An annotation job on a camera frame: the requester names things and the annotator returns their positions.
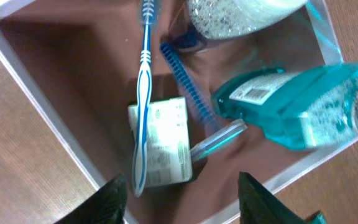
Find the green white soap box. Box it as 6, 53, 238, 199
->
144, 97, 193, 188

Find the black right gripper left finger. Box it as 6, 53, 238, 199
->
55, 174, 127, 224

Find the blue disposable razor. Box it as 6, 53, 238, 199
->
160, 42, 247, 162

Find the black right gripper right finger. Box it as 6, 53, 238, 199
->
238, 172, 306, 224

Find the purple spray bottle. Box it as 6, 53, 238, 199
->
168, 0, 307, 54

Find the teal mouthwash bottle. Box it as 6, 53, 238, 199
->
211, 62, 358, 151

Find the white cardboard box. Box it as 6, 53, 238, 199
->
0, 1, 346, 223

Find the blue white toothbrush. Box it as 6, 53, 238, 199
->
132, 0, 158, 197

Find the Colgate toothpaste tube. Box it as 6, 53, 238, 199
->
305, 211, 327, 224

